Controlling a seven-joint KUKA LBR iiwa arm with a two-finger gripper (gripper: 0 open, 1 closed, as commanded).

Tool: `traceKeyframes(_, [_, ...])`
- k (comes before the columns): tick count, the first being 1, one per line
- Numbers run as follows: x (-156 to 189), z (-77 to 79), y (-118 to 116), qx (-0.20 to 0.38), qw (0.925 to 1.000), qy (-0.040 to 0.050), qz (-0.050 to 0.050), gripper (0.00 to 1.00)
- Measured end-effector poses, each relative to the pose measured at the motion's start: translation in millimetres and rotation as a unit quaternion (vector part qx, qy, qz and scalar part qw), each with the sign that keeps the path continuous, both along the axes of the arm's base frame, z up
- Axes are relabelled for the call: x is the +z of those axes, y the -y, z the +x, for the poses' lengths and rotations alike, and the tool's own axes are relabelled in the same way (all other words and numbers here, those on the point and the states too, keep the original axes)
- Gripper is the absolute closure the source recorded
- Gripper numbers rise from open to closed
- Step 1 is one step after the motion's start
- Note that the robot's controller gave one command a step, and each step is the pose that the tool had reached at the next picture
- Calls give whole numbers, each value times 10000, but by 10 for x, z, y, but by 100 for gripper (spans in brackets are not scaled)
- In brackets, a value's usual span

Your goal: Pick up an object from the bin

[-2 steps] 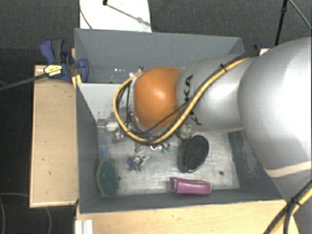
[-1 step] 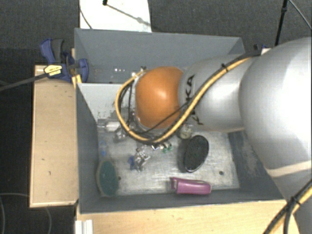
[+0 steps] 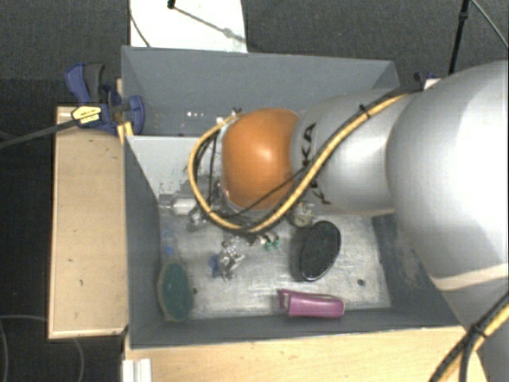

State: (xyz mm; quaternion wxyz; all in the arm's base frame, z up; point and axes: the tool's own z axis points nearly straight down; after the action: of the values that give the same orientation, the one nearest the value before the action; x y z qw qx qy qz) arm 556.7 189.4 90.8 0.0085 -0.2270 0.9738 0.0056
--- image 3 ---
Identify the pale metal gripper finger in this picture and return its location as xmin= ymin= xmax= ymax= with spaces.
xmin=220 ymin=253 xmax=246 ymax=281
xmin=220 ymin=240 xmax=240 ymax=263

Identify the small blue object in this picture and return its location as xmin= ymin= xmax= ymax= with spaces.
xmin=208 ymin=253 xmax=223 ymax=279

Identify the clear glass thing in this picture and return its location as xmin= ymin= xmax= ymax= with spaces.
xmin=286 ymin=201 xmax=319 ymax=228

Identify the clear and blue plastic thing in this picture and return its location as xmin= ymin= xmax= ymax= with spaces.
xmin=160 ymin=228 xmax=177 ymax=257

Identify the dark green oval sponge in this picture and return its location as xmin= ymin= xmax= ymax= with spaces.
xmin=157 ymin=261 xmax=196 ymax=322

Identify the black oval brush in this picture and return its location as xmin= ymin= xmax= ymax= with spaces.
xmin=297 ymin=220 xmax=343 ymax=283

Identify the clear plastic bottle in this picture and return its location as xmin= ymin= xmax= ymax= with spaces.
xmin=158 ymin=192 xmax=200 ymax=217

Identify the pale wood board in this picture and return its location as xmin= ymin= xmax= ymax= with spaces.
xmin=48 ymin=105 xmax=130 ymax=340

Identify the grey metal bin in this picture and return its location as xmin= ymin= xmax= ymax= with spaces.
xmin=120 ymin=45 xmax=464 ymax=348

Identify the purple plastic handle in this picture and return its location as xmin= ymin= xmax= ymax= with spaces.
xmin=276 ymin=288 xmax=346 ymax=319

